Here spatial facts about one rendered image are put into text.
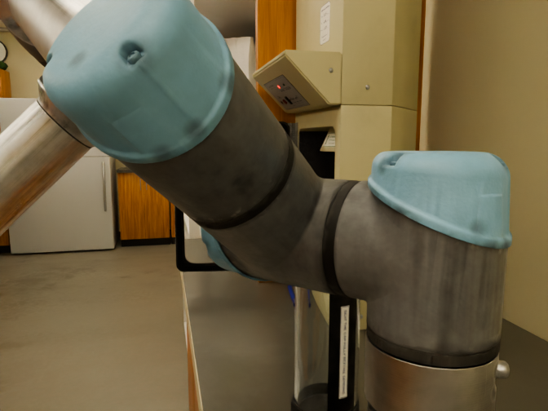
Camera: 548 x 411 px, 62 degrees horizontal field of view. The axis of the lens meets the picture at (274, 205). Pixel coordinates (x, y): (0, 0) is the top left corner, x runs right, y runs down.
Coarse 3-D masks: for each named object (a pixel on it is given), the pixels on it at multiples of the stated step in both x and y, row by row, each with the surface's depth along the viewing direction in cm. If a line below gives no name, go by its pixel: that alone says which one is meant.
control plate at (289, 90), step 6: (276, 78) 101; (282, 78) 98; (264, 84) 113; (270, 84) 108; (276, 84) 104; (282, 84) 101; (288, 84) 98; (270, 90) 113; (276, 90) 108; (282, 90) 105; (288, 90) 101; (294, 90) 98; (276, 96) 113; (282, 96) 109; (288, 96) 105; (294, 96) 101; (300, 96) 98; (288, 102) 109; (294, 102) 105; (300, 102) 102; (306, 102) 98; (288, 108) 114
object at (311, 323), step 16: (304, 304) 61; (320, 304) 60; (304, 320) 62; (320, 320) 60; (304, 336) 62; (320, 336) 60; (304, 352) 62; (320, 352) 61; (304, 368) 62; (320, 368) 61; (304, 384) 63; (320, 384) 61; (304, 400) 63; (320, 400) 62
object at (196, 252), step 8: (184, 216) 120; (184, 224) 121; (192, 224) 121; (184, 232) 121; (192, 232) 121; (200, 232) 121; (184, 240) 121; (192, 240) 121; (200, 240) 122; (192, 248) 122; (200, 248) 122; (192, 256) 122; (200, 256) 122; (208, 256) 122
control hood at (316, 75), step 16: (272, 64) 96; (288, 64) 88; (304, 64) 87; (320, 64) 87; (336, 64) 88; (256, 80) 116; (288, 80) 96; (304, 80) 88; (320, 80) 88; (336, 80) 88; (272, 96) 116; (304, 96) 96; (320, 96) 89; (336, 96) 89; (288, 112) 117
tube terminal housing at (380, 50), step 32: (320, 0) 98; (352, 0) 87; (384, 0) 88; (416, 0) 101; (352, 32) 88; (384, 32) 89; (416, 32) 103; (352, 64) 89; (384, 64) 90; (416, 64) 105; (352, 96) 90; (384, 96) 91; (416, 96) 107; (320, 128) 113; (352, 128) 91; (384, 128) 92; (416, 128) 109; (352, 160) 92
